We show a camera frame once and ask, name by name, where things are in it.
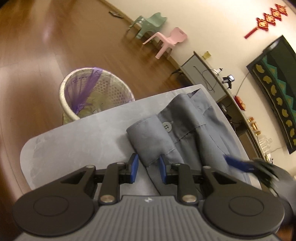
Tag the green plastic chair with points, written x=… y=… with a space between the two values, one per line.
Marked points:
x=152 y=24

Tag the red fruit plate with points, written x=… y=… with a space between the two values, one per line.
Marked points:
x=240 y=103

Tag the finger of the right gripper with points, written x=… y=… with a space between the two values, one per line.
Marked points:
x=244 y=166

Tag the red knot decoration left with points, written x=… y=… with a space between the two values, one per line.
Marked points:
x=270 y=19

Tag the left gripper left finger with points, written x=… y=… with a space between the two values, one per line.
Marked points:
x=69 y=203

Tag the gold ornament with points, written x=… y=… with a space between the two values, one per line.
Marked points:
x=254 y=126

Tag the yellow cup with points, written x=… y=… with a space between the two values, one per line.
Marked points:
x=206 y=55

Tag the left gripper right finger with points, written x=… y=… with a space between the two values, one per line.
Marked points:
x=228 y=204

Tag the white phone charger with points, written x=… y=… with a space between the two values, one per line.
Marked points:
x=217 y=71

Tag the remote on floor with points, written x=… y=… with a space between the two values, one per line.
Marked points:
x=115 y=14

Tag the long TV cabinet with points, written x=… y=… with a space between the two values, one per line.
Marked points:
x=198 y=71

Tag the wall television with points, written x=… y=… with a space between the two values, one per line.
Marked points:
x=274 y=72

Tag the grey trousers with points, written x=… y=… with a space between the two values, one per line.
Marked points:
x=190 y=130

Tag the woven waste basket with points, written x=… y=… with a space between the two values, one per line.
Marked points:
x=87 y=91

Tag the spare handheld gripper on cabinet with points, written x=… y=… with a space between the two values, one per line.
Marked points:
x=228 y=80

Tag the glass cups cluster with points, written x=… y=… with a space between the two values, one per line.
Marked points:
x=265 y=144

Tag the pink plastic chair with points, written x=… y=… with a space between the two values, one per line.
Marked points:
x=176 y=36

